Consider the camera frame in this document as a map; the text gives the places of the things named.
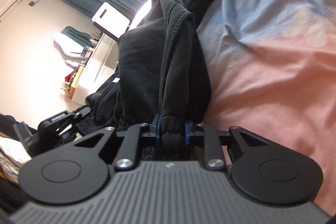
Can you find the black garment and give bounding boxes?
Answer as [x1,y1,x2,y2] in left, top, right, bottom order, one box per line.
[77,0,214,160]

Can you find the white folding chair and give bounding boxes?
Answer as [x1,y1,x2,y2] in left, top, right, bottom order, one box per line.
[92,2,130,41]

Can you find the white dresser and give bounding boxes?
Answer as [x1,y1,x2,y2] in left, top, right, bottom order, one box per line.
[72,34,118,105]

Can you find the pastel tie-dye duvet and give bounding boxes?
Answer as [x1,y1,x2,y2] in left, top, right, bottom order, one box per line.
[197,0,335,215]

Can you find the wavy frame mirror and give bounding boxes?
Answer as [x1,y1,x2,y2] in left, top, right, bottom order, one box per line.
[54,26,93,59]

